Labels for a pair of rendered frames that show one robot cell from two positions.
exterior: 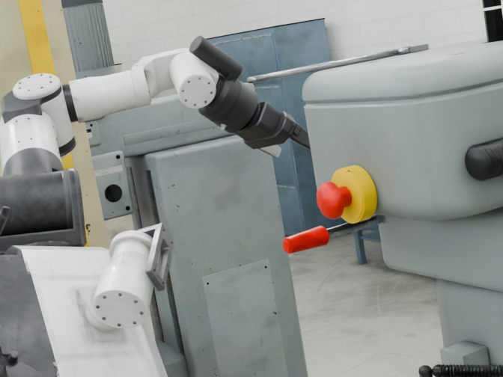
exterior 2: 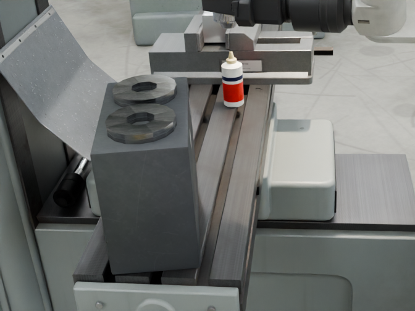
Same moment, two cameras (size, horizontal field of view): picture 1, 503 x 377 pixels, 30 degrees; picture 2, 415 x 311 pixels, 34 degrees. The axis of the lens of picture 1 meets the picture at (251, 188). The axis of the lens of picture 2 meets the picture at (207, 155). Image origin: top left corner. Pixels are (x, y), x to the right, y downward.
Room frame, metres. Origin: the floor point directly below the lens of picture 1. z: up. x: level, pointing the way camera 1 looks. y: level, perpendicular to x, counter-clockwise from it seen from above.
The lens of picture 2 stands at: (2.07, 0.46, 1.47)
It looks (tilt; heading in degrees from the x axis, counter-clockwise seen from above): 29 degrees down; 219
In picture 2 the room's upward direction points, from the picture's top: 5 degrees counter-clockwise
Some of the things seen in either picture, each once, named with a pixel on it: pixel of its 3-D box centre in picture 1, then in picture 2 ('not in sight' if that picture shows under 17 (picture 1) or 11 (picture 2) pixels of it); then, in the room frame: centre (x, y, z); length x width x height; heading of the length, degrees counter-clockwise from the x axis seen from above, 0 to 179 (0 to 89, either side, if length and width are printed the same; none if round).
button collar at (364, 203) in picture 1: (353, 194); not in sight; (0.98, -0.11, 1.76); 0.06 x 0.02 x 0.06; 28
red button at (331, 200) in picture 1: (334, 199); not in sight; (0.97, -0.08, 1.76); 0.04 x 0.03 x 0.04; 28
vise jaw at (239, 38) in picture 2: not in sight; (243, 31); (0.93, -0.33, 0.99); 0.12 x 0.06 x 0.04; 26
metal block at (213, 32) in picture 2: not in sight; (217, 24); (0.96, -0.38, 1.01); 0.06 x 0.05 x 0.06; 26
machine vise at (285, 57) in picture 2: not in sight; (232, 47); (0.94, -0.35, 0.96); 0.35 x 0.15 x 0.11; 116
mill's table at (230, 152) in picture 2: not in sight; (215, 108); (1.05, -0.33, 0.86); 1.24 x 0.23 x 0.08; 28
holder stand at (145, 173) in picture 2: not in sight; (150, 166); (1.48, -0.12, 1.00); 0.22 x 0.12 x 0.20; 38
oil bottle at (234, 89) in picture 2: not in sight; (232, 78); (1.08, -0.26, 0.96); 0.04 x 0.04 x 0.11
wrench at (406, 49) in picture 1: (338, 63); not in sight; (1.12, -0.13, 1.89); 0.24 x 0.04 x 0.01; 119
